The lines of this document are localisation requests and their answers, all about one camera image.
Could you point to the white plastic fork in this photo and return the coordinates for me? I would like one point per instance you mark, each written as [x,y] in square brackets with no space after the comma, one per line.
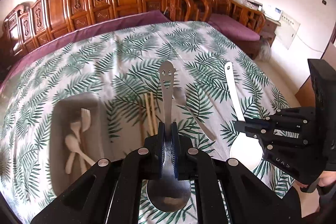
[85,117]

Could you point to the leaf print tablecloth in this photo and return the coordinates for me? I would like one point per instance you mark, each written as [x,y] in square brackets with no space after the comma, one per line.
[131,56]

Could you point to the brown board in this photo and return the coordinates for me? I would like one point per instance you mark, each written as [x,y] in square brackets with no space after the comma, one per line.
[305,92]

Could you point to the white leaning panel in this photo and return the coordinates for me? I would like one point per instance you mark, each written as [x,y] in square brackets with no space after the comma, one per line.
[288,29]

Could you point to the small metal spoon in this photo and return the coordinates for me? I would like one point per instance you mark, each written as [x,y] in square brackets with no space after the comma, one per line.
[181,96]

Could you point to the long purple sofa cushion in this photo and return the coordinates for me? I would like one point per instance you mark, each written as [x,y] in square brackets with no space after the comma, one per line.
[78,35]

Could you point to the white ceramic spoon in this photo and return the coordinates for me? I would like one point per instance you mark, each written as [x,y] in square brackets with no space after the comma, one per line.
[245,150]

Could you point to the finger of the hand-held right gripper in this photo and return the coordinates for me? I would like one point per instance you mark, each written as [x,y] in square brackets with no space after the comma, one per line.
[288,119]
[288,141]

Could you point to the white box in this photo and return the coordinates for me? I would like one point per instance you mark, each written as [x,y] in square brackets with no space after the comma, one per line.
[273,12]

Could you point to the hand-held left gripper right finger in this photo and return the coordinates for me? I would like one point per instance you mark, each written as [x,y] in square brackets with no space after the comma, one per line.
[176,148]

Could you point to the clear plastic bag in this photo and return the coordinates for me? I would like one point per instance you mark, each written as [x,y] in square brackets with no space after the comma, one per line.
[263,50]

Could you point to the white plastic spoon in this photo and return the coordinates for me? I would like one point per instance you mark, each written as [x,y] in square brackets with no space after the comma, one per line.
[75,127]
[71,142]

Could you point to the wooden side table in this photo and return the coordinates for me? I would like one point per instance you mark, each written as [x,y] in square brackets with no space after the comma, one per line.
[269,28]

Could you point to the person's right hand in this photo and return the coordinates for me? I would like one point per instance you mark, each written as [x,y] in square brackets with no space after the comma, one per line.
[329,178]

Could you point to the wooden chopstick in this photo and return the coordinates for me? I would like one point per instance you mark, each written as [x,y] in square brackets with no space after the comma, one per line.
[152,113]
[147,113]

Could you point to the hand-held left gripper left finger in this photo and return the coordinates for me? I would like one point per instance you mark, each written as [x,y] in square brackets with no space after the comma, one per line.
[160,148]

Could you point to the grey rectangular container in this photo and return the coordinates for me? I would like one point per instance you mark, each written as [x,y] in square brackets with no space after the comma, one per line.
[57,134]

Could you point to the grey white tabletop device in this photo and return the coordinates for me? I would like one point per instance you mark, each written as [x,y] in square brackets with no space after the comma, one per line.
[254,5]

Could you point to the purple armchair cushion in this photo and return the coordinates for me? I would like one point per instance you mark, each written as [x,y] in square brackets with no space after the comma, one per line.
[233,27]

